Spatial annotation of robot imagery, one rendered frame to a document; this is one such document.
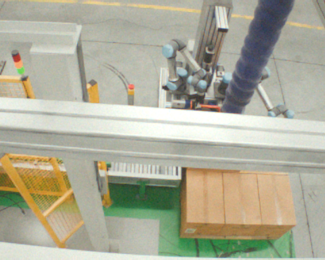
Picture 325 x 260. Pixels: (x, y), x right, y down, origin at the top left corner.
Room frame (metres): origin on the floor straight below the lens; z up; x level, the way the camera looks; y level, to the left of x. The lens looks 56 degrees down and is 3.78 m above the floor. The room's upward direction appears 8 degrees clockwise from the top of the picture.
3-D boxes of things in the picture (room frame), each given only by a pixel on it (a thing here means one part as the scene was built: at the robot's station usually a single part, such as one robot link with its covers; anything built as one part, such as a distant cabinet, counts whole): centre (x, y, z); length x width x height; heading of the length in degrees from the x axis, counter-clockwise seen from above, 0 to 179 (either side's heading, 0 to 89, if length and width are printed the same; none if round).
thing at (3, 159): (1.14, 0.69, 1.05); 0.87 x 0.10 x 2.10; 147
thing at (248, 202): (1.70, -0.96, 0.34); 1.20 x 1.00 x 0.40; 95
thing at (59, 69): (0.86, 0.40, 1.50); 0.30 x 0.30 x 3.00; 5
